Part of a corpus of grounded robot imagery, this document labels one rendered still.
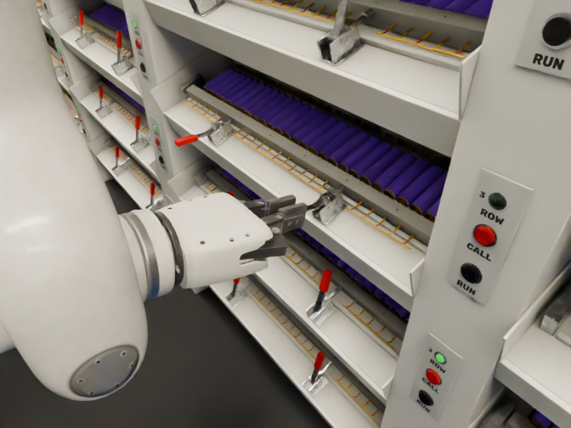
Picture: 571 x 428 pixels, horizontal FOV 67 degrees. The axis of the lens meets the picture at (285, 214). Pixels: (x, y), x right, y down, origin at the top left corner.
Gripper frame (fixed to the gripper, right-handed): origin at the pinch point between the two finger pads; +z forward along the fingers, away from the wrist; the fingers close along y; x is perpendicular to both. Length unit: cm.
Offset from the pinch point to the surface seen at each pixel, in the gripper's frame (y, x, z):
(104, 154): -111, -42, 14
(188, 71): -44.4, 4.5, 10.4
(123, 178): -92, -42, 14
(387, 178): 3.6, 3.8, 13.0
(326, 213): 1.0, -1.0, 6.1
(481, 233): 20.4, 8.9, 2.6
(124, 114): -90, -20, 14
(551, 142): 22.4, 17.7, 1.6
